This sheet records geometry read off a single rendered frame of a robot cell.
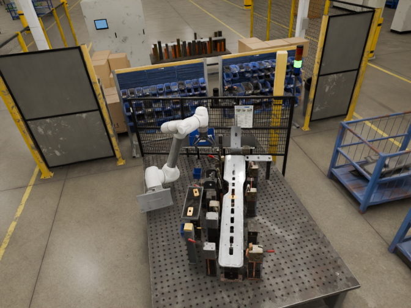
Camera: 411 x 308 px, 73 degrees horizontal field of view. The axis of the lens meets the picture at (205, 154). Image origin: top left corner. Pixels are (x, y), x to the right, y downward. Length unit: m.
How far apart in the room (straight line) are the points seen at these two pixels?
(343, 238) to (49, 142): 4.38
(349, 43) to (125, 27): 6.07
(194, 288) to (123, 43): 7.74
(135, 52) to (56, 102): 4.98
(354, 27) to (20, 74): 4.96
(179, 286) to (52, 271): 1.86
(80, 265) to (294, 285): 2.43
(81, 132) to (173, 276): 2.97
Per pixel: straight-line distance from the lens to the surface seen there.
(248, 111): 3.26
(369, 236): 3.98
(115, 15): 9.01
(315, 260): 2.70
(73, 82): 4.43
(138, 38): 9.11
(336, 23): 5.13
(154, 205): 3.02
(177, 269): 2.58
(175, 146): 2.89
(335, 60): 5.35
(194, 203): 2.40
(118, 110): 5.53
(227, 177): 2.86
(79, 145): 4.92
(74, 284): 3.69
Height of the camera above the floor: 2.88
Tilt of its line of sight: 36 degrees down
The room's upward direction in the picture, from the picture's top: 5 degrees counter-clockwise
